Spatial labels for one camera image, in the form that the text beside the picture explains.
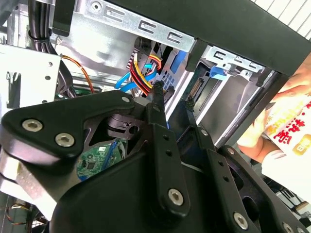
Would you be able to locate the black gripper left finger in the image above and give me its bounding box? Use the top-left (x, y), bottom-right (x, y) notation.
top-left (0, 81), bottom-right (192, 223)

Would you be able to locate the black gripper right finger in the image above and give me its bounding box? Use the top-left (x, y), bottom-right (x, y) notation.
top-left (186, 100), bottom-right (311, 233)

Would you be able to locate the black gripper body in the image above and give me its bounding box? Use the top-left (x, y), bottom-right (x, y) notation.
top-left (50, 149), bottom-right (235, 233)

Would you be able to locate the blue disk wire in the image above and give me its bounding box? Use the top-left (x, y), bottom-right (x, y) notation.
top-left (114, 63), bottom-right (157, 93)

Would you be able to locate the red yellow black disk wire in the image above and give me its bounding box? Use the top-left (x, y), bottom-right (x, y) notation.
top-left (126, 53), bottom-right (176, 104)

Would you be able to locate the hard disk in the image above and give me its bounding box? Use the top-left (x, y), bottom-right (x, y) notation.
top-left (186, 64), bottom-right (230, 122)

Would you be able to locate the white printed packet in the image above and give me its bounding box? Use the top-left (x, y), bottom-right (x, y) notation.
top-left (263, 93), bottom-right (311, 156)

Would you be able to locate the person's hand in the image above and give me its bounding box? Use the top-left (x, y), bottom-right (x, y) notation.
top-left (237, 60), bottom-right (311, 163)

